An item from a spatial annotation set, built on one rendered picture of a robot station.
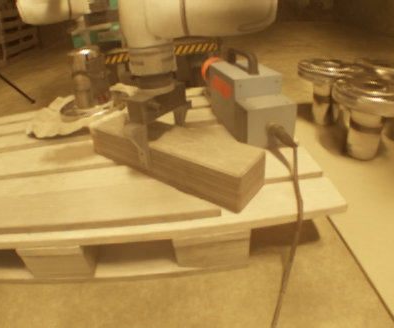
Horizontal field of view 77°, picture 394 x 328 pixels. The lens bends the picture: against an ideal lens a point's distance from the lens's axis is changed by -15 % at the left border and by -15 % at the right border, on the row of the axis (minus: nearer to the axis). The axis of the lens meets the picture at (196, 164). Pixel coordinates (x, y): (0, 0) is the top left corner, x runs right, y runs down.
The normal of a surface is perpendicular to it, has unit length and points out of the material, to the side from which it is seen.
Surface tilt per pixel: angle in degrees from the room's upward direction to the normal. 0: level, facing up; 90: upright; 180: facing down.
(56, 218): 0
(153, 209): 0
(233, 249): 90
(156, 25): 98
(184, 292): 0
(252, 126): 90
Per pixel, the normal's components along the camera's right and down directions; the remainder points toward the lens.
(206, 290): -0.07, -0.84
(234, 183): -0.60, 0.47
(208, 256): 0.09, 0.53
